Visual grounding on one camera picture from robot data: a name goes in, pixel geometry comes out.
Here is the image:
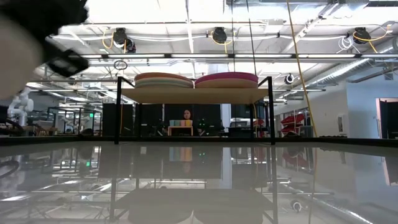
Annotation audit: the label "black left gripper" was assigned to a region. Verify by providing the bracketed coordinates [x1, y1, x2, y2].
[0, 0, 90, 78]

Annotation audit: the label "orange plate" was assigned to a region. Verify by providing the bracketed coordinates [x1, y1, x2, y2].
[134, 72, 194, 82]

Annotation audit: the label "pink plate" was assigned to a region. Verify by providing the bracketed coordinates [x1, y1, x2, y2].
[194, 72, 259, 84]

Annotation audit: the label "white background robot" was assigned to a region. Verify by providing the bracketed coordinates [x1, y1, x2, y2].
[7, 86, 34, 127]

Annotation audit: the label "black partition panels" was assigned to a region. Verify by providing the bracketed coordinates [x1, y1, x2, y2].
[101, 103, 222, 137]

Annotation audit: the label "small wooden table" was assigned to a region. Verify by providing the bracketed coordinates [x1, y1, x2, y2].
[167, 125, 194, 137]

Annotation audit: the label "person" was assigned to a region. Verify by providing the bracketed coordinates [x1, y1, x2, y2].
[178, 108, 200, 136]

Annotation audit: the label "red rack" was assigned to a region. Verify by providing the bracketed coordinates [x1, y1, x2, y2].
[280, 113, 307, 138]

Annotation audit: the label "dark doorway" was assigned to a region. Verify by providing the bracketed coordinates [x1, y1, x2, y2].
[375, 97, 398, 140]

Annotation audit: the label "black frame workstation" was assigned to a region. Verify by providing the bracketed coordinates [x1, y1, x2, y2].
[46, 106, 103, 136]

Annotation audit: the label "black ceiling cable reel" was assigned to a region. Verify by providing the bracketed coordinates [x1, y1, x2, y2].
[353, 27, 371, 44]
[112, 27, 137, 53]
[212, 27, 228, 45]

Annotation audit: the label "wooden shelf with black frame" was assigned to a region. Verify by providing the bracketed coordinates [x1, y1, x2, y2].
[113, 76, 277, 146]

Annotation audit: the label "black hanging cable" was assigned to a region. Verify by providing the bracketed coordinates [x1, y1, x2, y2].
[245, 0, 258, 75]
[230, 0, 236, 73]

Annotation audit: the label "thick yellow hanging cable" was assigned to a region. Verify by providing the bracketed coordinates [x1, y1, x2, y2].
[285, 0, 318, 138]

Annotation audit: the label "silver ceiling duct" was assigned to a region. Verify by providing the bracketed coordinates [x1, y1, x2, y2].
[306, 46, 398, 90]

